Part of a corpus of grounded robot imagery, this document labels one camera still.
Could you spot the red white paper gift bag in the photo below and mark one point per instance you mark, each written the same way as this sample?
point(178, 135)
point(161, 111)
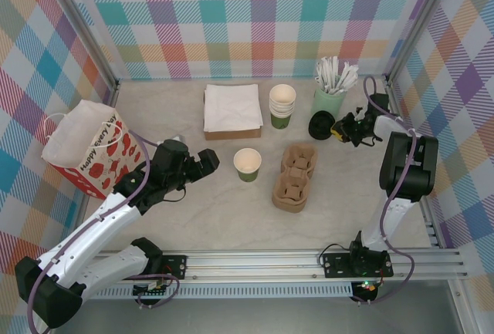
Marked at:
point(85, 125)

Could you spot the long aluminium base rail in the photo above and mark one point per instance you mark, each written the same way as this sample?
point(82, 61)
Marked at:
point(251, 264)

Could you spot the black plastic lid stack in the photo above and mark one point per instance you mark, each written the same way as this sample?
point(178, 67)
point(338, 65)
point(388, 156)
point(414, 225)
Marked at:
point(316, 135)

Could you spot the black plastic cup lid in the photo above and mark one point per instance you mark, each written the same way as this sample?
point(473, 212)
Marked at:
point(323, 121)

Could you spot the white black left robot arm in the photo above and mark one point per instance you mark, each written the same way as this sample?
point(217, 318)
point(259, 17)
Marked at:
point(88, 241)

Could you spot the single green paper cup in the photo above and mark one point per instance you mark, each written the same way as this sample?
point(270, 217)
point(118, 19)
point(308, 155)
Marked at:
point(247, 162)

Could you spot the mint green holder cup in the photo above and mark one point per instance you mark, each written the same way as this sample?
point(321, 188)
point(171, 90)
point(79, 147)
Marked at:
point(328, 104)

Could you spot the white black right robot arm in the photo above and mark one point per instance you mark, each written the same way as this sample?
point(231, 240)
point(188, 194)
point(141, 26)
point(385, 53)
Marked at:
point(409, 172)

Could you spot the white wrapped stirrer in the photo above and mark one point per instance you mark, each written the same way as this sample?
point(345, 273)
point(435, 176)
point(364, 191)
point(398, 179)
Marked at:
point(334, 66)
point(344, 75)
point(352, 77)
point(320, 75)
point(327, 69)

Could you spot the white paper napkin stack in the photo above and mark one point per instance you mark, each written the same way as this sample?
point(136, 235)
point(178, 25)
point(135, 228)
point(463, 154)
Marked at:
point(233, 104)

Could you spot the brown cardboard napkin box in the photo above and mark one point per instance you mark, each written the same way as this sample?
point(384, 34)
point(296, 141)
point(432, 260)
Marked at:
point(231, 135)

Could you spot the aluminium frame post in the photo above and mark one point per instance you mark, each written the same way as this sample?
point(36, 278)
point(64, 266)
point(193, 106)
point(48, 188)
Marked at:
point(90, 37)
point(418, 21)

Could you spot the green paper cup stack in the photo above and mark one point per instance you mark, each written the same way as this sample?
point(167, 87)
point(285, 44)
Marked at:
point(281, 96)

